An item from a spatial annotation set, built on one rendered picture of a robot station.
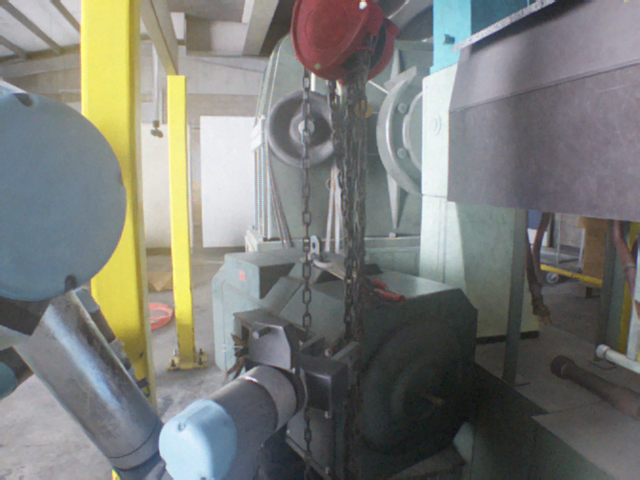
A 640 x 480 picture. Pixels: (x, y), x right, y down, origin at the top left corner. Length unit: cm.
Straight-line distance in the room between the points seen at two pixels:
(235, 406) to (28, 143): 32
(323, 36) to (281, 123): 94
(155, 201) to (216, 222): 97
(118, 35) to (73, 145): 70
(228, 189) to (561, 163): 610
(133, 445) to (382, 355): 58
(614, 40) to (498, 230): 75
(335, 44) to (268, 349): 49
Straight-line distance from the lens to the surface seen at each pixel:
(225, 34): 284
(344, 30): 76
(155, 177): 698
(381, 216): 192
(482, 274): 146
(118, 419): 53
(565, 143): 102
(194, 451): 45
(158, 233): 702
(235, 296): 134
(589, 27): 105
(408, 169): 170
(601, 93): 97
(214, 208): 684
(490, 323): 147
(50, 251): 27
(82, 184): 28
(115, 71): 96
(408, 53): 203
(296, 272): 119
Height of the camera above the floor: 110
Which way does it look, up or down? 8 degrees down
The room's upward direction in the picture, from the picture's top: straight up
